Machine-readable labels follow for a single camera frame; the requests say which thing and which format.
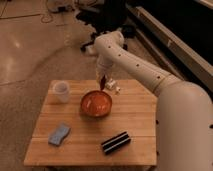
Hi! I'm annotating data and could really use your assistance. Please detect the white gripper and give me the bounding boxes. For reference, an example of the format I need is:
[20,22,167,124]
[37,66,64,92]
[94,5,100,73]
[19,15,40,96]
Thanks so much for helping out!
[96,60,112,84]

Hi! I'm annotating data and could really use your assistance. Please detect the red pepper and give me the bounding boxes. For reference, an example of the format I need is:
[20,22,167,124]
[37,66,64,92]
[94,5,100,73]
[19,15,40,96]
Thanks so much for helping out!
[100,76,106,91]

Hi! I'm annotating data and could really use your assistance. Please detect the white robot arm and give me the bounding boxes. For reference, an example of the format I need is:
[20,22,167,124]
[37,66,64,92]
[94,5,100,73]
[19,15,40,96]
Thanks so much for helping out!
[95,31,213,171]

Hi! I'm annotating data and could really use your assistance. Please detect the white ceramic cup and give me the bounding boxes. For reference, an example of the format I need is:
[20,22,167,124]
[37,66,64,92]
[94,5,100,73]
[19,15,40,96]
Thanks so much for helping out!
[53,81,70,103]

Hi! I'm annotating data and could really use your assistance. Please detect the orange bowl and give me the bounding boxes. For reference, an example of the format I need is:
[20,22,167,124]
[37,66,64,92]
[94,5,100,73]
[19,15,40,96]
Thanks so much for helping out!
[80,90,112,117]

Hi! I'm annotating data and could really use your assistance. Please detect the black office chair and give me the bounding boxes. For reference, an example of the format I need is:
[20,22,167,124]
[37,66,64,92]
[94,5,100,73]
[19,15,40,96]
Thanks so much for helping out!
[76,0,127,52]

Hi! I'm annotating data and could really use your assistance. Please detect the wooden table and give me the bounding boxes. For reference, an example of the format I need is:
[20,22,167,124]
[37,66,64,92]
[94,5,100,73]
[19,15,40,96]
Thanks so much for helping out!
[24,80,156,166]

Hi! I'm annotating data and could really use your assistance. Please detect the black white striped box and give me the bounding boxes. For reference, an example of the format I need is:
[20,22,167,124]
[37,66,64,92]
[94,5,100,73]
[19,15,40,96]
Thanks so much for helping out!
[101,132,131,155]

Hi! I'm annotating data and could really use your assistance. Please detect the blue sponge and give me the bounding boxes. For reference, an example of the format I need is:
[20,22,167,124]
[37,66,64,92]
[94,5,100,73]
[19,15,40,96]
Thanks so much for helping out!
[48,124,71,146]

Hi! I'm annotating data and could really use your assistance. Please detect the floor cable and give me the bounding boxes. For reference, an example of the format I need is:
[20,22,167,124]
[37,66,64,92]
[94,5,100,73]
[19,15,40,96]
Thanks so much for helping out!
[0,0,78,24]

